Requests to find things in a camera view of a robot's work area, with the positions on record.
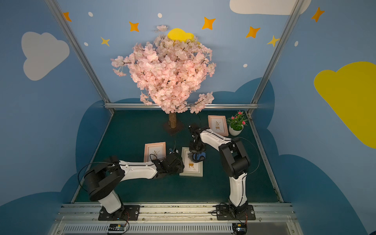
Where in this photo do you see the blue and grey cloth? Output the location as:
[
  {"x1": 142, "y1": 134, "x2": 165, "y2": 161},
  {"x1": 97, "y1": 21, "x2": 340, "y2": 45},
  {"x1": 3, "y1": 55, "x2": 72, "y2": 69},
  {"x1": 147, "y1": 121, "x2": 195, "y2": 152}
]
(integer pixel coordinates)
[{"x1": 189, "y1": 152, "x2": 206, "y2": 163}]

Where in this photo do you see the green picture frame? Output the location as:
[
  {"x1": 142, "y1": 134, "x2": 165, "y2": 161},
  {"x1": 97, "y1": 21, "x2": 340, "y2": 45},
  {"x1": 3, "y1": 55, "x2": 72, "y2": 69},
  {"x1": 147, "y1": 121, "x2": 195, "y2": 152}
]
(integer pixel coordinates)
[{"x1": 179, "y1": 147, "x2": 203, "y2": 177}]

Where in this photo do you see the pink picture frame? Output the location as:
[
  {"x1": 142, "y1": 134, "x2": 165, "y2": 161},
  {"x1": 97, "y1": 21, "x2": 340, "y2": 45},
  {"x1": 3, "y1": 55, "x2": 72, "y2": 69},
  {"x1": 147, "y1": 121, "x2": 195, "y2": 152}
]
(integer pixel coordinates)
[
  {"x1": 208, "y1": 115, "x2": 229, "y2": 137},
  {"x1": 144, "y1": 142, "x2": 166, "y2": 162}
]

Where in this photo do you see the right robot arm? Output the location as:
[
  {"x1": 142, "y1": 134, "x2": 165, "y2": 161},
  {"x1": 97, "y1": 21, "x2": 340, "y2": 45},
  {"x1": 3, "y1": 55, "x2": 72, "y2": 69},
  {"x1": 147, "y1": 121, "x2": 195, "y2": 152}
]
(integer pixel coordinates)
[{"x1": 189, "y1": 124, "x2": 250, "y2": 215}]

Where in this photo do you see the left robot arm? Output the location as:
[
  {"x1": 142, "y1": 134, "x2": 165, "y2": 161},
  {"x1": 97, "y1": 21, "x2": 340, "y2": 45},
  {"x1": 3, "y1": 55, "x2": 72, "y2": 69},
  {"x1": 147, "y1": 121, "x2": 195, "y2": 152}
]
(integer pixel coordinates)
[{"x1": 84, "y1": 152, "x2": 184, "y2": 220}]

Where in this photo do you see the white pot with flowers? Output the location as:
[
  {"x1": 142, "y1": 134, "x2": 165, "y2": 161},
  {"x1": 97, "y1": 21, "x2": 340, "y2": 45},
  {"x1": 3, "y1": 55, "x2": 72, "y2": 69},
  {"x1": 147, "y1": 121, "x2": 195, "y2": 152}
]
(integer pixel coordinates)
[{"x1": 226, "y1": 111, "x2": 247, "y2": 136}]

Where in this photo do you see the pink blossom artificial tree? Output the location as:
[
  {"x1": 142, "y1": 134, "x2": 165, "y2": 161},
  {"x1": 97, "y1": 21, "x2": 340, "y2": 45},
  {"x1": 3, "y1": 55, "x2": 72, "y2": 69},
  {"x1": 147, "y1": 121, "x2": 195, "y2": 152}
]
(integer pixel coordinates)
[{"x1": 111, "y1": 28, "x2": 216, "y2": 133}]

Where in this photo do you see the left controller board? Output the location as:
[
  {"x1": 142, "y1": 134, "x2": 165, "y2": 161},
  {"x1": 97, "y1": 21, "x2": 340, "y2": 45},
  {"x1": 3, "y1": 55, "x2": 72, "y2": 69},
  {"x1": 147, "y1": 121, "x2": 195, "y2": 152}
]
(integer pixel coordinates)
[{"x1": 107, "y1": 223, "x2": 127, "y2": 235}]

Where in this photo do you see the controller board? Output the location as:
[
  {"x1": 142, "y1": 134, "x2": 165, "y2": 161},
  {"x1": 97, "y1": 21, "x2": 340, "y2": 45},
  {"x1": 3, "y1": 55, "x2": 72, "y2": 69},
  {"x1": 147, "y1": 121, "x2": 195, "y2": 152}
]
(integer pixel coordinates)
[
  {"x1": 232, "y1": 223, "x2": 247, "y2": 235},
  {"x1": 107, "y1": 223, "x2": 127, "y2": 235}
]

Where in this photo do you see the right controller board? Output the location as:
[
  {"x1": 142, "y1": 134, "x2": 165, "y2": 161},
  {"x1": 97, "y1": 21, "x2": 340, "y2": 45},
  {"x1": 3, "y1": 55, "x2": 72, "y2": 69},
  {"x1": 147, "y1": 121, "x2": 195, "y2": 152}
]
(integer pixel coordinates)
[{"x1": 232, "y1": 223, "x2": 247, "y2": 235}]

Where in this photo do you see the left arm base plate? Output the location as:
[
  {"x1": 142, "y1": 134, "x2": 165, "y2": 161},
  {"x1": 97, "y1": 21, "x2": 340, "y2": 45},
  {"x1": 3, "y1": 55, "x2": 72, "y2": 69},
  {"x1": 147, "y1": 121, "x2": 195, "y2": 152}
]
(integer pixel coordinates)
[{"x1": 98, "y1": 205, "x2": 141, "y2": 221}]

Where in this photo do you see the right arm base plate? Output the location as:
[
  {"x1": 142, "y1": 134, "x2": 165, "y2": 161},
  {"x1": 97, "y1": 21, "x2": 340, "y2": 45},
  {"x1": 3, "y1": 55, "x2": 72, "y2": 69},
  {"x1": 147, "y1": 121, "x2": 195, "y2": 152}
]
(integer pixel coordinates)
[{"x1": 210, "y1": 203, "x2": 256, "y2": 221}]

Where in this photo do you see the aluminium front rail assembly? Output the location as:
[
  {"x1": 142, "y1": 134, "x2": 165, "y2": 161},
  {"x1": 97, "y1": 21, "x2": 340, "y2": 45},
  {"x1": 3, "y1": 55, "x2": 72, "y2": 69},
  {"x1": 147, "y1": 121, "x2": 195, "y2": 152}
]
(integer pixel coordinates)
[{"x1": 49, "y1": 203, "x2": 303, "y2": 235}]

